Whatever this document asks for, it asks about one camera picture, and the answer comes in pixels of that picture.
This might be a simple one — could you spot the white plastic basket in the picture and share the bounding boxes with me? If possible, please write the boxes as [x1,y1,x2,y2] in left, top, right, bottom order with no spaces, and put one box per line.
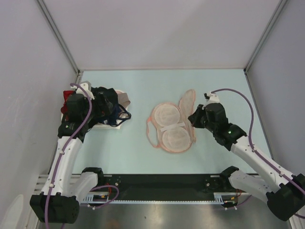
[61,87,131,133]

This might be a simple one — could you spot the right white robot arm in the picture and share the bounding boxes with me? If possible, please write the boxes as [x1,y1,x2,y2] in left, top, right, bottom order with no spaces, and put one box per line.
[188,103,305,221]

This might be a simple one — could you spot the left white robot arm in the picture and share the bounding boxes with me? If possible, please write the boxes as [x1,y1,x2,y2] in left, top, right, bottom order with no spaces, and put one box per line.
[30,87,119,226]

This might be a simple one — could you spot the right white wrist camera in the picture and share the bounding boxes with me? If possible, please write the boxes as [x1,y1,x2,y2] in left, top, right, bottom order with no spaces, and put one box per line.
[204,92,220,106]

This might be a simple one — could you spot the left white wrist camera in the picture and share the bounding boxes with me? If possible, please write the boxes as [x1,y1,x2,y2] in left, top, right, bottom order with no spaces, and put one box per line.
[76,81,94,100]

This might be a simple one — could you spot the white cable duct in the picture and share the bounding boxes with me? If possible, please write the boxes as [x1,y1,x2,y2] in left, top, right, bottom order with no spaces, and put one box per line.
[81,193,238,208]

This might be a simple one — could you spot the black bra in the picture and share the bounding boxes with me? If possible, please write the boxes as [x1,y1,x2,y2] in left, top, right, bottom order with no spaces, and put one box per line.
[91,87,118,114]

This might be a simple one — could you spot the aluminium frame rail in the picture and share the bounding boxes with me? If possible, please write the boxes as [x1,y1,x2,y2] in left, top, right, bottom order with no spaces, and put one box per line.
[33,174,81,195]

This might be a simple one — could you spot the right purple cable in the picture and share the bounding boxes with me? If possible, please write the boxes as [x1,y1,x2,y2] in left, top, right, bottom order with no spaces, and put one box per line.
[211,88,305,198]

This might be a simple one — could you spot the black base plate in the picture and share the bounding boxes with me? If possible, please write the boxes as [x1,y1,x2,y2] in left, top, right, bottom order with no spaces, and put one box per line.
[93,174,241,201]

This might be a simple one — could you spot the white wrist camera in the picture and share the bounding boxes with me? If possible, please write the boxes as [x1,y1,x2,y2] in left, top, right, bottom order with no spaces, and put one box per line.
[204,92,220,106]
[76,81,94,100]

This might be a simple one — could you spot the red garment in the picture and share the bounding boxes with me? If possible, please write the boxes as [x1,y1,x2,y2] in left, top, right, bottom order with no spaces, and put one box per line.
[61,90,74,115]

